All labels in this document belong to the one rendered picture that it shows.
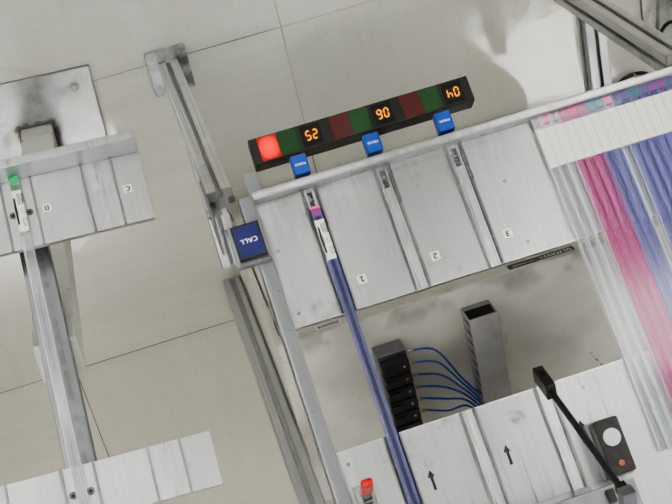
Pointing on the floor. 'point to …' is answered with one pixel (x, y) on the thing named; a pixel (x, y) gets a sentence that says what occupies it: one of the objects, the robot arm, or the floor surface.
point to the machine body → (442, 341)
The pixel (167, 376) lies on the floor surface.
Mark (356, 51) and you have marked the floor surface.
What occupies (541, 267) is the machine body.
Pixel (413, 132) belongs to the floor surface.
